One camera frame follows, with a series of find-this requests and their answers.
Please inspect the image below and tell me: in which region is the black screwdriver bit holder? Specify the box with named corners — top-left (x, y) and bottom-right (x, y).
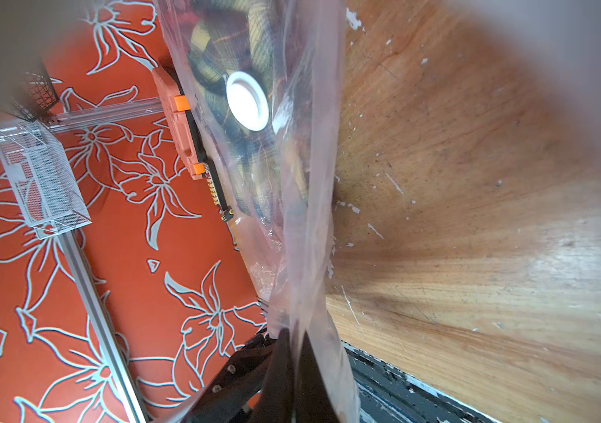
top-left (205, 164), bottom-right (228, 213)

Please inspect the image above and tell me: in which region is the orange tool case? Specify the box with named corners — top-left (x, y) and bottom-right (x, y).
top-left (152, 67), bottom-right (206, 180)

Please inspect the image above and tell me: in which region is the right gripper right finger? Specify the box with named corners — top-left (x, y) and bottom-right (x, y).
top-left (296, 334), bottom-right (339, 423)

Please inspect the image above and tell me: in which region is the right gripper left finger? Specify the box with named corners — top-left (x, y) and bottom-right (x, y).
top-left (249, 329), bottom-right (295, 423)

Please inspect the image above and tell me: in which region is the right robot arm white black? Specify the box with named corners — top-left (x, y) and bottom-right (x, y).
top-left (160, 329), bottom-right (346, 422)

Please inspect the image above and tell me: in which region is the olive plaid shirt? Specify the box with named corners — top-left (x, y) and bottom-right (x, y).
top-left (188, 1), bottom-right (308, 225)

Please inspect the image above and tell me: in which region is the black yellow screwdriver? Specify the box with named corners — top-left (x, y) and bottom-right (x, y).
top-left (220, 207), bottom-right (240, 252)

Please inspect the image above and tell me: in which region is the black wire wall basket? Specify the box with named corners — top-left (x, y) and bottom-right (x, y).
top-left (4, 60), bottom-right (59, 123)

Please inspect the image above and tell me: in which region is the clear plastic wall bin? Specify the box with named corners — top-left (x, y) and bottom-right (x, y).
top-left (0, 123), bottom-right (92, 240)

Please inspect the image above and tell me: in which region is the clear plastic vacuum bag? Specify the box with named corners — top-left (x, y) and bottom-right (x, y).
top-left (157, 1), bottom-right (360, 422)

